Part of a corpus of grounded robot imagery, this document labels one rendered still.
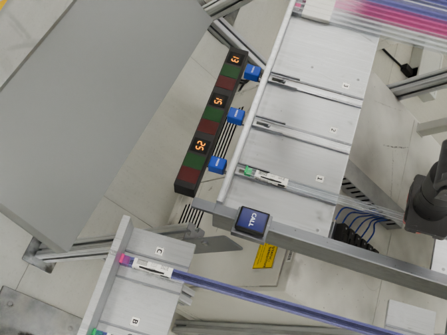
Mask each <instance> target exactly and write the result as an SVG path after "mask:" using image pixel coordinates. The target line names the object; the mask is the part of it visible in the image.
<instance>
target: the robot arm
mask: <svg viewBox="0 0 447 335"><path fill-rule="evenodd" d="M406 202H407V204H406V210H405V212H404V218H403V223H404V224H405V227H404V229H405V231H408V232H411V233H417V234H421V233H423V234H425V235H430V236H432V238H433V239H438V240H441V241H443V240H444V239H445V238H446V236H447V139H446V140H444V141H443V142H442V146H441V150H440V156H439V160H438V161H437V162H436V163H434V164H433V166H432V167H431V168H430V171H429V172H428V174H427V176H425V175H420V174H417V175H416V176H415V177H414V181H413V182H412V185H411V186H410V190H409V193H408V197H407V201H406Z"/></svg>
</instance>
